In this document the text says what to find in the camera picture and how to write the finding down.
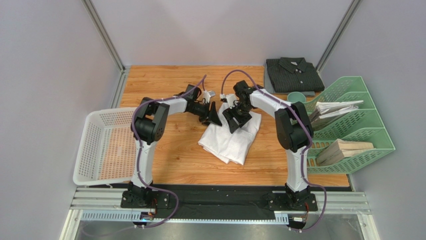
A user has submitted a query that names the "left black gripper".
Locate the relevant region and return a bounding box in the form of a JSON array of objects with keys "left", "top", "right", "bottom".
[{"left": 189, "top": 101, "right": 223, "bottom": 129}]

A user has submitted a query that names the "white long sleeve shirt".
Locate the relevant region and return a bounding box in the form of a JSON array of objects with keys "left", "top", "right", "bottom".
[{"left": 198, "top": 103, "right": 262, "bottom": 165}]

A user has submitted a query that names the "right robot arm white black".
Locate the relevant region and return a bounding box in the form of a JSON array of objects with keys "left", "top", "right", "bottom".
[{"left": 220, "top": 80, "right": 314, "bottom": 202}]

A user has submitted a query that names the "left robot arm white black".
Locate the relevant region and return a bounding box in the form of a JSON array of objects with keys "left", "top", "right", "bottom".
[{"left": 125, "top": 84, "right": 222, "bottom": 202}]

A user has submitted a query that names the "stack of white papers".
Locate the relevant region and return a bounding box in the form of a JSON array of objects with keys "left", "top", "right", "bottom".
[{"left": 309, "top": 100, "right": 364, "bottom": 130}]

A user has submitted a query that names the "brown paper stack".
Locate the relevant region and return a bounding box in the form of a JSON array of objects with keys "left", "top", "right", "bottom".
[{"left": 316, "top": 139, "right": 374, "bottom": 167}]

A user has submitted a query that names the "folded grey shirt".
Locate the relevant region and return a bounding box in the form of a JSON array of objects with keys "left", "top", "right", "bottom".
[{"left": 263, "top": 63, "right": 316, "bottom": 97}]

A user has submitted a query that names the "green cup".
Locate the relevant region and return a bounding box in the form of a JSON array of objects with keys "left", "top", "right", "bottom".
[{"left": 287, "top": 91, "right": 307, "bottom": 104}]

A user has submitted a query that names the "folded dark striped shirt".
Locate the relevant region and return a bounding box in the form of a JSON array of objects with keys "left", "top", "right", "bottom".
[{"left": 266, "top": 57, "right": 325, "bottom": 93}]

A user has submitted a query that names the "green file organizer rack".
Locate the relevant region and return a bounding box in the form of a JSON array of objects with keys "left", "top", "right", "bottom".
[{"left": 304, "top": 76, "right": 395, "bottom": 174}]

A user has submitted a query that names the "white plastic basket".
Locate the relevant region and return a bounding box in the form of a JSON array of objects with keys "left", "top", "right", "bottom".
[{"left": 73, "top": 107, "right": 137, "bottom": 186}]

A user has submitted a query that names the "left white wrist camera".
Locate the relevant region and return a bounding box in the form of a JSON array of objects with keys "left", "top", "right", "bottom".
[{"left": 201, "top": 90, "right": 216, "bottom": 104}]

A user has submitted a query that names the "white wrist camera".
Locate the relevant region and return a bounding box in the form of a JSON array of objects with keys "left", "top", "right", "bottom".
[
  {"left": 201, "top": 90, "right": 216, "bottom": 104},
  {"left": 219, "top": 93, "right": 239, "bottom": 109}
]

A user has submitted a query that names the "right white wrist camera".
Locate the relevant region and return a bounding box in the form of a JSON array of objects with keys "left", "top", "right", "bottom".
[{"left": 219, "top": 93, "right": 239, "bottom": 109}]

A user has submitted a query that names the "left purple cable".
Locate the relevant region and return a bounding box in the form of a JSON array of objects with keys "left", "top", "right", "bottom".
[{"left": 130, "top": 73, "right": 181, "bottom": 231}]

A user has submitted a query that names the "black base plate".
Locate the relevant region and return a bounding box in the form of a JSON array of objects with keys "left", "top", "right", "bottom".
[{"left": 120, "top": 183, "right": 352, "bottom": 221}]

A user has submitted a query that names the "aluminium frame rail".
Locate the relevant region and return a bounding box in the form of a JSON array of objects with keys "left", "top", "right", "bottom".
[{"left": 81, "top": 0, "right": 126, "bottom": 73}]

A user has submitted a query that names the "white slotted cable duct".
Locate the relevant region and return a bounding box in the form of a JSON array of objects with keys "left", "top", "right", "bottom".
[{"left": 81, "top": 209, "right": 289, "bottom": 225}]

